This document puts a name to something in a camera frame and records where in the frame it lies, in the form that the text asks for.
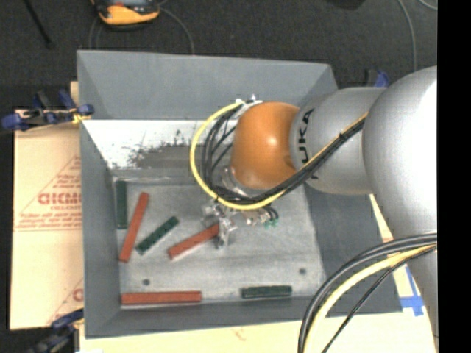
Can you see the red-brown flat block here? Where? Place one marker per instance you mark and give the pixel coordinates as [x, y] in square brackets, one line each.
[193, 242]
[161, 297]
[134, 227]

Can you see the dark green flat block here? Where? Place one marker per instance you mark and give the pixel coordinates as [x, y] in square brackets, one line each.
[121, 204]
[156, 235]
[266, 292]

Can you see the brown cardboard board red print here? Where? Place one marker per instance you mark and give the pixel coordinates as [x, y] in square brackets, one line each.
[44, 234]

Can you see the grey metal bin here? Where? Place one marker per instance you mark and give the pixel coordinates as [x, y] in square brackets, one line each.
[228, 267]

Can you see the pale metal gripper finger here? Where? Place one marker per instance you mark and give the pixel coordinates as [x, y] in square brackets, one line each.
[211, 213]
[226, 234]

